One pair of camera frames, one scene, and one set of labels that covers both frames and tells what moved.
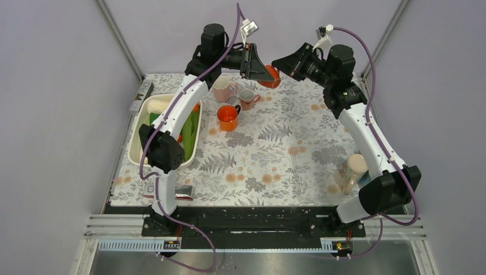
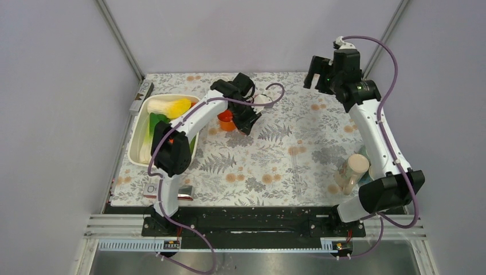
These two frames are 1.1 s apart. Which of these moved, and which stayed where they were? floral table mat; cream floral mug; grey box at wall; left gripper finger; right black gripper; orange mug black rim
Moved: left gripper finger; right black gripper
Stayed: grey box at wall; orange mug black rim; cream floral mug; floral table mat
